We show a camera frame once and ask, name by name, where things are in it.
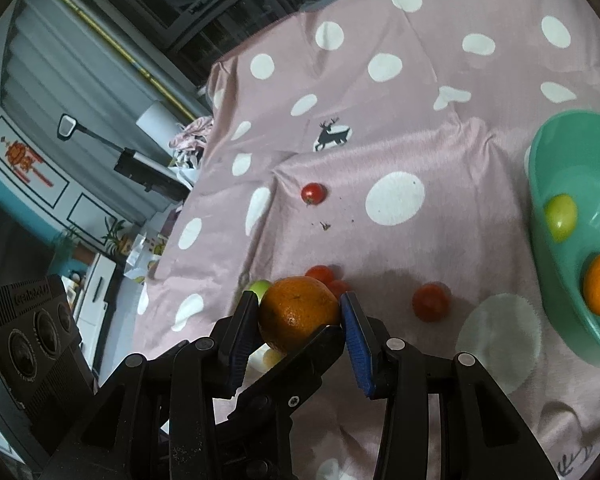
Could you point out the pale yellow fruit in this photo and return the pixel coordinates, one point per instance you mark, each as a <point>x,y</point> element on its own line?
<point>267,358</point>

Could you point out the printed cardboard box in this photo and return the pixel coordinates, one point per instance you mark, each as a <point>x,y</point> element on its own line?
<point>142,255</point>

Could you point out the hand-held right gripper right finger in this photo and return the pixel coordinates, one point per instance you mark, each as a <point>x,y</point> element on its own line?
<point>357,355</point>

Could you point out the red wall decoration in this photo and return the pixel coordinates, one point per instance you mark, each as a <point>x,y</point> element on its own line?
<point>25,160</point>

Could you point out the white television cabinet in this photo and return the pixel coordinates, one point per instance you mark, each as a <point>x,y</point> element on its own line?
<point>95,285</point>

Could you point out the white column air conditioner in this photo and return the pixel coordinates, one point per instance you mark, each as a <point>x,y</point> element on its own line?
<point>155,120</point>

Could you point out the green apple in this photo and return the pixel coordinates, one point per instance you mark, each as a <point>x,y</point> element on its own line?
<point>259,287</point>
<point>561,217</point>

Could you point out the potted green plant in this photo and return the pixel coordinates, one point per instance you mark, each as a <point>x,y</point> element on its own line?
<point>112,235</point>

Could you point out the gold curtain pole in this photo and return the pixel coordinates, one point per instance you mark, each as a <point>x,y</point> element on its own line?
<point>110,40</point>

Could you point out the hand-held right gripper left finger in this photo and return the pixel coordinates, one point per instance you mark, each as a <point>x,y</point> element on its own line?
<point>242,340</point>

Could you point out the red tomato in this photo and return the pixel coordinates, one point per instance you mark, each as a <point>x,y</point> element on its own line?
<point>430,302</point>
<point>313,193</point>
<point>321,273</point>
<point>338,288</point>

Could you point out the grey curtain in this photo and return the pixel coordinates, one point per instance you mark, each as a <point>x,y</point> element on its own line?
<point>70,80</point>

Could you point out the black upright vacuum cleaner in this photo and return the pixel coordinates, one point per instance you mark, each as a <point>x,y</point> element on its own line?
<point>140,165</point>

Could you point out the pink polka dot blanket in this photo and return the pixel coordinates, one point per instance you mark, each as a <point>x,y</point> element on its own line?
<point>405,135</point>

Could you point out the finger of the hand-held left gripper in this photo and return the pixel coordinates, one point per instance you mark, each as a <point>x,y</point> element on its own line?
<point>300,360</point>

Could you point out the green plastic bowl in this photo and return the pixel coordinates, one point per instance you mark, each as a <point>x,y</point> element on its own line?
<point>575,160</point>

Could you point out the pile of pink clothes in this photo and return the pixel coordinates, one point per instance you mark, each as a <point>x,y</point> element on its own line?
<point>192,137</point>

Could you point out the black television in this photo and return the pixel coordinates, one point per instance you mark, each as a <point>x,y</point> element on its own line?
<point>15,245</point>

